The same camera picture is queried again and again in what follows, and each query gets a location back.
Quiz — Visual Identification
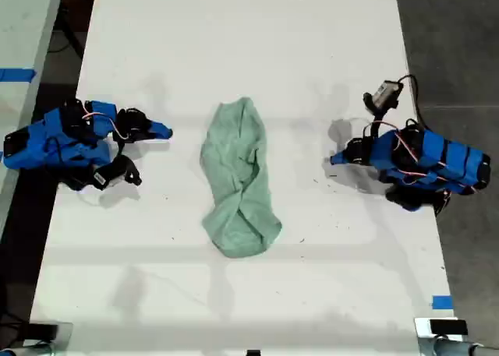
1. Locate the pale green T-shirt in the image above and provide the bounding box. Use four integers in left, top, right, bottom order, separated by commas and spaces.
199, 96, 283, 260

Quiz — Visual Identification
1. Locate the long blue tape strip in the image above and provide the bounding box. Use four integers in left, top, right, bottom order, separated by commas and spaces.
0, 68, 38, 83

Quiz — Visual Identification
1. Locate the pale side table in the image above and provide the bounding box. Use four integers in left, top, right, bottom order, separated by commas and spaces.
0, 0, 65, 236

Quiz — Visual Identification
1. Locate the short blue tape strip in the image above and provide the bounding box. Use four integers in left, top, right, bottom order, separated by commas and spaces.
431, 294, 454, 311

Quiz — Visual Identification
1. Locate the small black box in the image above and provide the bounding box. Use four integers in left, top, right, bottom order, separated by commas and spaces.
28, 323, 59, 340
429, 319, 469, 336

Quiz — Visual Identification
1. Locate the metal table clamp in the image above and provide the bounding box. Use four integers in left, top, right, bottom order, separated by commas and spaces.
413, 316, 499, 356
0, 321, 75, 356

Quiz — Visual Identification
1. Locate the black camera box white label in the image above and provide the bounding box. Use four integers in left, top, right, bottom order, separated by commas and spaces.
92, 155, 143, 192

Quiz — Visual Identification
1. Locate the black camera box grey face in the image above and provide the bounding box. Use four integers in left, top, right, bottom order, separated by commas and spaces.
363, 79, 405, 112

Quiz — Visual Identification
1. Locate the black camera cable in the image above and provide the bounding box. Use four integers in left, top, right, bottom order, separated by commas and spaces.
396, 74, 429, 132

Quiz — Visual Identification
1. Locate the black floor cable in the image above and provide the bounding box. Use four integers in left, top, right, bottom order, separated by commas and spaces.
47, 16, 87, 59

